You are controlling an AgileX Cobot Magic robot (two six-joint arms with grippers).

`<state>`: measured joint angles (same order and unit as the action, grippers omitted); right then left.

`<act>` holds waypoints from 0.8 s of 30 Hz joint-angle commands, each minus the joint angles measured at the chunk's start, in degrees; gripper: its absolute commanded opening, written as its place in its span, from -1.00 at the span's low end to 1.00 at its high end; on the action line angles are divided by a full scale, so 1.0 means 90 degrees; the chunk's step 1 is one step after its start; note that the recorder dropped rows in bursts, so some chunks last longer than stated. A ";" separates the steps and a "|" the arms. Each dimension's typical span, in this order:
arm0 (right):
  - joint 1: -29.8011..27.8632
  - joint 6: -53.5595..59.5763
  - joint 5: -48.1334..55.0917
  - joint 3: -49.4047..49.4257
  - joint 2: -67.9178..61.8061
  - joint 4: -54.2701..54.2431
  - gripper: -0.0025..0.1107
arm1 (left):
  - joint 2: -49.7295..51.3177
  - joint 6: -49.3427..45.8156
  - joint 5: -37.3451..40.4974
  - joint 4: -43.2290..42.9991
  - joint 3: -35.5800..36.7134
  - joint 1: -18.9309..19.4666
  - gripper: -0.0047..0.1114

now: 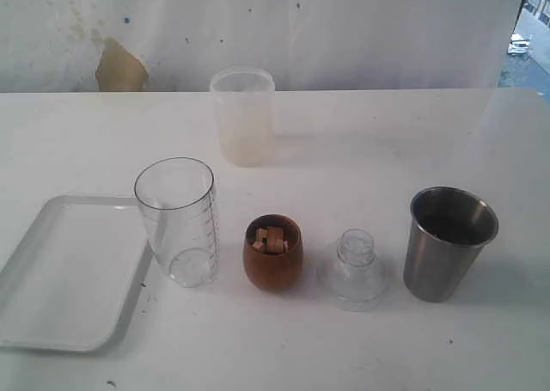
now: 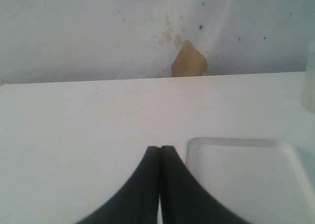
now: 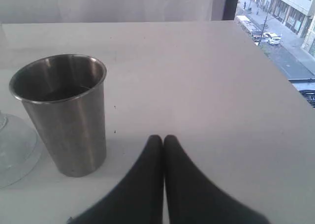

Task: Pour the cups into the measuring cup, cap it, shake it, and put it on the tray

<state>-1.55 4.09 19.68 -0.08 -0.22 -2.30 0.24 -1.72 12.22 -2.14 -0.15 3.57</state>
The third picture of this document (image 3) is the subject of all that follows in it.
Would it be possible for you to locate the clear plastic shaker lid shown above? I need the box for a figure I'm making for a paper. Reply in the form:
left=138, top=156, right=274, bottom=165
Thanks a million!
left=0, top=113, right=42, bottom=188

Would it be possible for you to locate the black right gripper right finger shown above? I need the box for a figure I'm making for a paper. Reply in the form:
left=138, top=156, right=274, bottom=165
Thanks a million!
left=164, top=135, right=269, bottom=224

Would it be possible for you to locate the dark window frame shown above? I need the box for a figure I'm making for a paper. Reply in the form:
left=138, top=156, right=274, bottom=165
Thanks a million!
left=222, top=0, right=238, bottom=21

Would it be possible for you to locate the stainless steel cup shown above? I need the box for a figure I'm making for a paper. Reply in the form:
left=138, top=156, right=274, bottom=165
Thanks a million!
left=9, top=54, right=107, bottom=177

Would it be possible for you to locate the white parked car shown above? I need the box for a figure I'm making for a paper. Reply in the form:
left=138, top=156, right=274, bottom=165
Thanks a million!
left=262, top=32, right=282, bottom=45

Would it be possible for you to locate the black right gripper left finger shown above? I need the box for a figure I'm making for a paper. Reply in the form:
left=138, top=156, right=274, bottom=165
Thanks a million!
left=68, top=135, right=163, bottom=224

